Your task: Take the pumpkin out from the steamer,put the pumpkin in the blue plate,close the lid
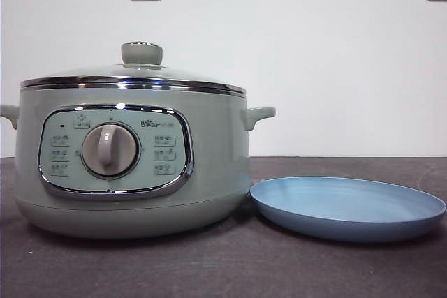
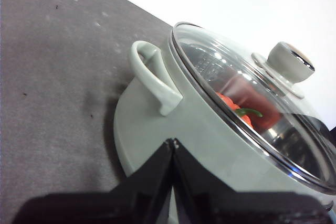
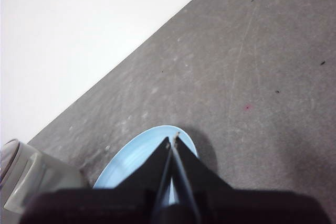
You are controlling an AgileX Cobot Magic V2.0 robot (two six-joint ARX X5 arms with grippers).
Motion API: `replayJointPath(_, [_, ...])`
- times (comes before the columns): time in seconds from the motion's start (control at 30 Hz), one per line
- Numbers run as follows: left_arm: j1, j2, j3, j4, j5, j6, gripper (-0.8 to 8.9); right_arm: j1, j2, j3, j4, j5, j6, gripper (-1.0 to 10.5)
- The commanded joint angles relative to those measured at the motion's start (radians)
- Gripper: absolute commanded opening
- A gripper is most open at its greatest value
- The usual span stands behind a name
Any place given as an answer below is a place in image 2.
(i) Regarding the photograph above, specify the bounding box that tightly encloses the glass lid with green knob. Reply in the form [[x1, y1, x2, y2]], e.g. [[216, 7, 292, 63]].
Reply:
[[167, 22, 336, 196]]

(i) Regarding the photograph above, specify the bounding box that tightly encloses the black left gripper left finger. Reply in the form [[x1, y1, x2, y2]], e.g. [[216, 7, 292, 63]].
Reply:
[[12, 138, 175, 224]]

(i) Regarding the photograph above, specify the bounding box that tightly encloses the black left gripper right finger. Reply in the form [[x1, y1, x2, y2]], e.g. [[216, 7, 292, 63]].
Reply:
[[172, 138, 333, 224]]

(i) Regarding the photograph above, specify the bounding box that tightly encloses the pale green electric steamer pot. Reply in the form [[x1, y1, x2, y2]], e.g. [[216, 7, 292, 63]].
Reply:
[[113, 22, 336, 224]]

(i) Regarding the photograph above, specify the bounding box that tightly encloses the orange toy pumpkin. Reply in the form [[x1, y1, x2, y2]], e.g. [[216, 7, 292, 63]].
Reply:
[[216, 76, 283, 132]]

